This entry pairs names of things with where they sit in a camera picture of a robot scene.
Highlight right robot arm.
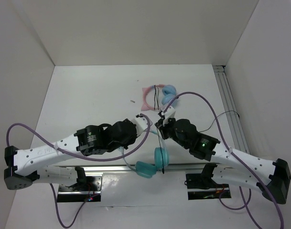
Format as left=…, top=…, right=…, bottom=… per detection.
left=155, top=118, right=291, bottom=204

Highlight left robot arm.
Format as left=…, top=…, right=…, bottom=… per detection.
left=4, top=118, right=147, bottom=190

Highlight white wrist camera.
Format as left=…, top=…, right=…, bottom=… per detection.
left=131, top=114, right=148, bottom=136
left=158, top=106, right=176, bottom=126

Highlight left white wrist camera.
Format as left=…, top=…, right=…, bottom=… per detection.
left=131, top=114, right=148, bottom=136

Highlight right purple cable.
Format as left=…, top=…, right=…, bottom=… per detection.
left=163, top=91, right=284, bottom=229

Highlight aluminium front rail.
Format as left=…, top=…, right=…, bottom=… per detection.
left=32, top=163, right=222, bottom=175

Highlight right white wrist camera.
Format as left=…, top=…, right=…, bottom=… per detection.
left=158, top=106, right=176, bottom=126

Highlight pink blue cat-ear headphones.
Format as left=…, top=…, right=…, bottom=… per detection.
left=141, top=84, right=177, bottom=111

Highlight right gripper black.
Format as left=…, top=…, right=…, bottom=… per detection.
left=155, top=115, right=190, bottom=149

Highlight aluminium side rail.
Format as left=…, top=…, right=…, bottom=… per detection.
left=213, top=65, right=250, bottom=154

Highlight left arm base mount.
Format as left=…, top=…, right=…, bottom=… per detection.
left=57, top=173, right=103, bottom=203

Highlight teal cat-ear headphones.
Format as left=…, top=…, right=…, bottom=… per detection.
left=123, top=146, right=170, bottom=178

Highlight black headphone audio cable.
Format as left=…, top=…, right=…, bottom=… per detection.
left=156, top=111, right=240, bottom=174

